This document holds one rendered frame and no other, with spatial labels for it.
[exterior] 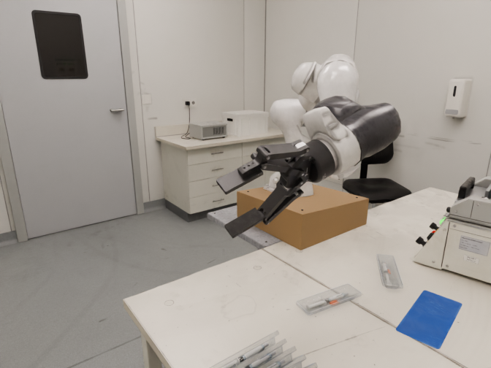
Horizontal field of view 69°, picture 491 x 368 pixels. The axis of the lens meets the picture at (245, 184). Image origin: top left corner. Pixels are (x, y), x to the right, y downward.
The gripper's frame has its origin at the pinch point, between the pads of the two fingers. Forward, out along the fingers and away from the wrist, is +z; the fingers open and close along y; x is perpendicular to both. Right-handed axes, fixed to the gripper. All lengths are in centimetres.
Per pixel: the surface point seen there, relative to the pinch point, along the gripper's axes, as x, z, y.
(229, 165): 173, -84, 209
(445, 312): -31, -43, 47
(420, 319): -29, -35, 45
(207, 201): 159, -51, 225
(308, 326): -15.2, -9.4, 42.0
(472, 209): -16, -69, 40
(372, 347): -28, -18, 39
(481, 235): -23, -67, 44
